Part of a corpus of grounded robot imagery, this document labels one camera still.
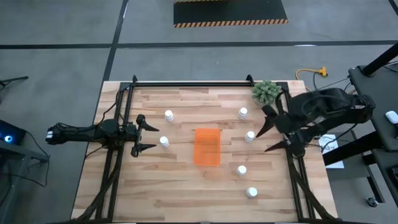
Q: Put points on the white pill bottle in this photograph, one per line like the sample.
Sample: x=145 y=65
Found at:
x=249 y=136
x=169 y=115
x=241 y=170
x=251 y=192
x=164 y=141
x=243 y=112

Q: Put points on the grey side desk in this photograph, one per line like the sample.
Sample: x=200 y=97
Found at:
x=25 y=154

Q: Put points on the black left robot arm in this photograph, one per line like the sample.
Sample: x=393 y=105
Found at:
x=102 y=132

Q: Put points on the white paper sheet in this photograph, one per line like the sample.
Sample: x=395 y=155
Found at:
x=337 y=164

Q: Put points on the black computer with blue light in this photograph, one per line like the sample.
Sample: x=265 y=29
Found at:
x=12 y=132

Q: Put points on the black side table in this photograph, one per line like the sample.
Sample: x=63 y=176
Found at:
x=384 y=132

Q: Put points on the black side table strut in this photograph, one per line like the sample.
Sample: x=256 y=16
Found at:
x=351 y=150

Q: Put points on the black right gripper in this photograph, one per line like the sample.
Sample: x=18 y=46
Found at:
x=293 y=138

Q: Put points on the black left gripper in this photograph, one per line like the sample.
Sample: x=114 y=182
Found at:
x=136 y=135

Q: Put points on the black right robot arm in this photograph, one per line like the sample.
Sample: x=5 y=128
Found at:
x=335 y=104

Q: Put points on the black caster wheel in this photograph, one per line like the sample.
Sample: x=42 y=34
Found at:
x=372 y=202

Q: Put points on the white computer mouse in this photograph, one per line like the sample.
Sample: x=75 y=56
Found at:
x=392 y=117

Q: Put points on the black hazard-striped floor mat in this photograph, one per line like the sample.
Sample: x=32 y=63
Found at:
x=230 y=11

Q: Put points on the orange translucent plastic basket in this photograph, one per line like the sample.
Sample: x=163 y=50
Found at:
x=206 y=147

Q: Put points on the black tripod leg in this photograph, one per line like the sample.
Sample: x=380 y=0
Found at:
x=15 y=79

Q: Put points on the black pole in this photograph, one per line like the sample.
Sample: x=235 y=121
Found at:
x=381 y=60

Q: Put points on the green potted plant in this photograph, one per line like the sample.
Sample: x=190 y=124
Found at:
x=265 y=92

